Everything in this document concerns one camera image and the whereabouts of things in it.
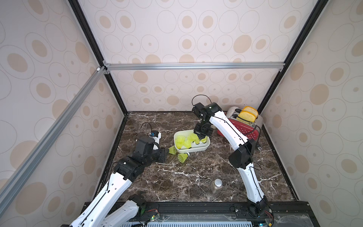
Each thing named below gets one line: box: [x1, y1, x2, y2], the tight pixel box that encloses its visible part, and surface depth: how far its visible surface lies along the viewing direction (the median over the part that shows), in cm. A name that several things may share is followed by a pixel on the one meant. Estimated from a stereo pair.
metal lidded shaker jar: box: [210, 178, 224, 194], surface depth 75 cm
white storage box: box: [173, 129, 211, 154], surface depth 98 cm
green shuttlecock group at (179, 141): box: [175, 135, 185, 150], surface depth 99 cm
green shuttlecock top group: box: [168, 145, 177, 155], surface depth 95 cm
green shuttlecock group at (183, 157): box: [177, 152, 191, 164], surface depth 94 cm
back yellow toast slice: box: [242, 105, 259, 118], surface depth 93 cm
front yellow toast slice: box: [237, 110, 257, 123], surface depth 89 cm
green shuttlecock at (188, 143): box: [183, 138, 193, 149], surface depth 99 cm
